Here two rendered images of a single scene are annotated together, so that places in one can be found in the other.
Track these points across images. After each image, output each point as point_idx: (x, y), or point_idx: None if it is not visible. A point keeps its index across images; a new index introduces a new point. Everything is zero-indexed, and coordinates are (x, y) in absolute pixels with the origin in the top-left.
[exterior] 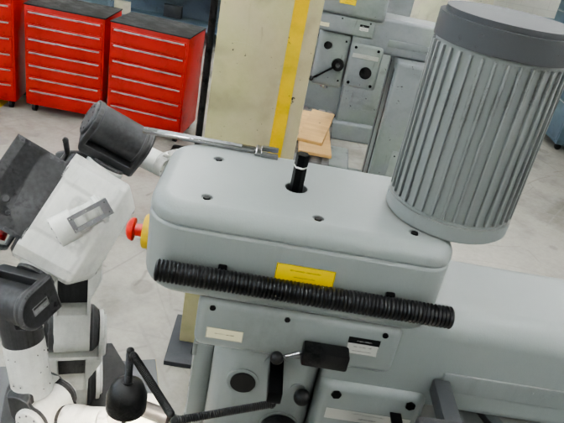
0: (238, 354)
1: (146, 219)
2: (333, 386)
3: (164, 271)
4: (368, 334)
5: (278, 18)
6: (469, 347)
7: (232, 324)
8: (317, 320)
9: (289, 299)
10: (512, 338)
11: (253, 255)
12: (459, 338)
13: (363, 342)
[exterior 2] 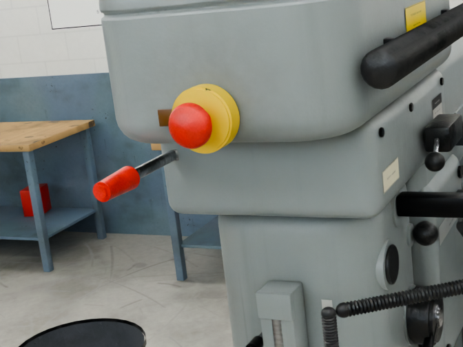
0: (378, 220)
1: (207, 87)
2: (435, 191)
3: (399, 55)
4: (436, 88)
5: None
6: (455, 67)
7: (391, 150)
8: (417, 93)
9: (448, 38)
10: (458, 41)
11: (394, 7)
12: (450, 60)
13: (437, 101)
